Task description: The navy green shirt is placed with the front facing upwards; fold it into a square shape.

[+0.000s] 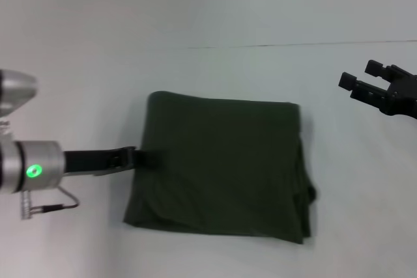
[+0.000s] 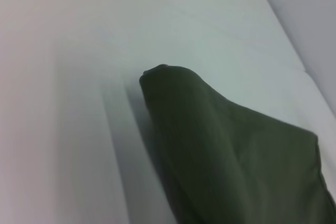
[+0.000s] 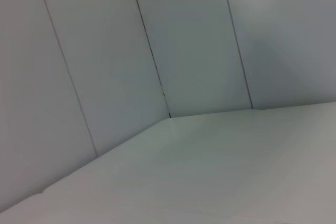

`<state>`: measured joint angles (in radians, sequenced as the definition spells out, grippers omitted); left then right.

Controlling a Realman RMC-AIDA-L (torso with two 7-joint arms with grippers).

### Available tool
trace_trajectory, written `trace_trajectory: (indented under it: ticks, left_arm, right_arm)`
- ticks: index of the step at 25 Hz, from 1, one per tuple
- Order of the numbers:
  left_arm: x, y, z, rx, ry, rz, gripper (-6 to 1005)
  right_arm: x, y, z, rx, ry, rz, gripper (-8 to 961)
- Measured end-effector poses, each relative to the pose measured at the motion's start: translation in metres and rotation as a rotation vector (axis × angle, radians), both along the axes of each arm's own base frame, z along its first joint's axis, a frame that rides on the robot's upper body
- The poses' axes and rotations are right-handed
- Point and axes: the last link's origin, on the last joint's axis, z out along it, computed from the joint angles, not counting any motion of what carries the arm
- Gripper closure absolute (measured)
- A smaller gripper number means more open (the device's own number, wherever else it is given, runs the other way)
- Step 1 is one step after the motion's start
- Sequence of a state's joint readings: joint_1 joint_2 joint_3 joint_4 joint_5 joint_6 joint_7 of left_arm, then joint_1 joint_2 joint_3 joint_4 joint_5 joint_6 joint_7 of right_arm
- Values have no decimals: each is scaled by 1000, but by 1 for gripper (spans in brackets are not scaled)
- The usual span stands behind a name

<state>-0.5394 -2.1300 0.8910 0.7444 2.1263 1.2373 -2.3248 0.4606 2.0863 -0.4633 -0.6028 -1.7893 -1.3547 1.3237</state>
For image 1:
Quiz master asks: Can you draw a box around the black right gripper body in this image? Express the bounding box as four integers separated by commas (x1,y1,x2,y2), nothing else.
379,64,417,118

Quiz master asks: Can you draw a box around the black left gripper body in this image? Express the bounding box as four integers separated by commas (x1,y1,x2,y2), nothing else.
61,146,139,178

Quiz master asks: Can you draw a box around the dark green t-shirt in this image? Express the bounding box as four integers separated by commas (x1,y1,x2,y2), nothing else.
122,90,319,245

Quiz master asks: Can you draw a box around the left gripper cable with plug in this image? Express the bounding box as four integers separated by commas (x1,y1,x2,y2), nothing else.
20,186,81,221

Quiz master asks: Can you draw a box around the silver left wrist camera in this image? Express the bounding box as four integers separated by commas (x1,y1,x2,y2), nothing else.
0,68,39,136

